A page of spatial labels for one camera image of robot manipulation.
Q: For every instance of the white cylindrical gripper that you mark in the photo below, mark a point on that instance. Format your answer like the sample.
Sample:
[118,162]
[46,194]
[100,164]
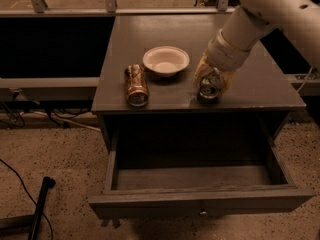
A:
[222,55]

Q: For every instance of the green 7up can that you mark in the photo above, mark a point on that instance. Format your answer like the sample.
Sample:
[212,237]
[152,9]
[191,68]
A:
[210,85]

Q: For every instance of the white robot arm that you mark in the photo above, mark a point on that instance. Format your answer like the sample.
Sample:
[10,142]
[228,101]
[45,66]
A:
[252,20]

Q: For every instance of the brown soda can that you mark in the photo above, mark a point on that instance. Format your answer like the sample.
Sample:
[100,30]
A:
[137,92]

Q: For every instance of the grey open top drawer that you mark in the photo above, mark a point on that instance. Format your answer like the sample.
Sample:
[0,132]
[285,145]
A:
[178,168]

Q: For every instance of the white paper bowl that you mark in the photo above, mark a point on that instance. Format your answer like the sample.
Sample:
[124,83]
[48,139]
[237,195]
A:
[166,61]

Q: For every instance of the black metal stand leg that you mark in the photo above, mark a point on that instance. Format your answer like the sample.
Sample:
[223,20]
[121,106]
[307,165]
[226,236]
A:
[32,221]

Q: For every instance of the metal railing frame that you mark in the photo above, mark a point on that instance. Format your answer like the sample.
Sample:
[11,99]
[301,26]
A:
[110,4]

